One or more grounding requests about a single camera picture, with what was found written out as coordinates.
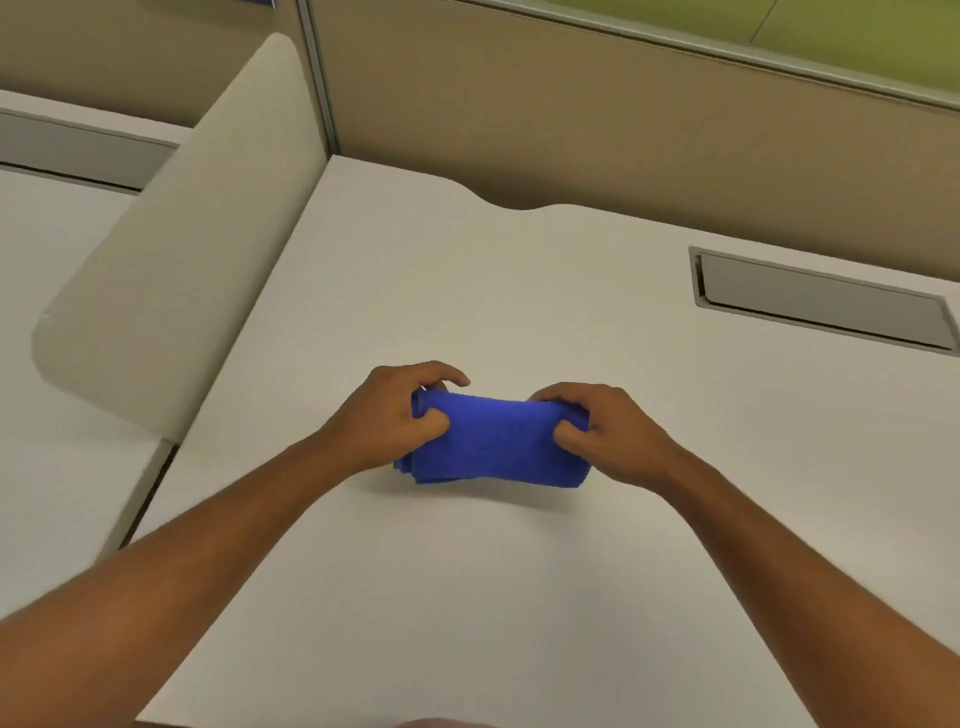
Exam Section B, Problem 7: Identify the blue microfibre cloth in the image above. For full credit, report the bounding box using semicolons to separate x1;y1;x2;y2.
393;383;594;489

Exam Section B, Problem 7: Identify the white table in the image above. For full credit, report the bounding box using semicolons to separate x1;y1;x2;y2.
123;155;960;728

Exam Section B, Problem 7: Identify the beige partition panel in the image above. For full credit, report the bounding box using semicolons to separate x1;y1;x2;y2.
0;0;305;130
296;0;960;285

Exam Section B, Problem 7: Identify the person's left hand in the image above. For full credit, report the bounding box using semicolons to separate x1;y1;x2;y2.
318;361;472;475

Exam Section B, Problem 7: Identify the white rounded divider panel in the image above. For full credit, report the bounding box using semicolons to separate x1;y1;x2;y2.
31;32;329;445

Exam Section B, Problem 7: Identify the person's right hand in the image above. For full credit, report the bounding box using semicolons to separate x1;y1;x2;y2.
528;382;688;493

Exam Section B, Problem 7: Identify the person's left forearm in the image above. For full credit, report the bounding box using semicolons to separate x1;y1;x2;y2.
0;434;354;728

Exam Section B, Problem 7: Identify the white office desk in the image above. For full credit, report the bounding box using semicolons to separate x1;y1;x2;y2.
0;88;196;624

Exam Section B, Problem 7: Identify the person's right forearm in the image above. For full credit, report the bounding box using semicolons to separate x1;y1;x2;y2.
659;448;960;728

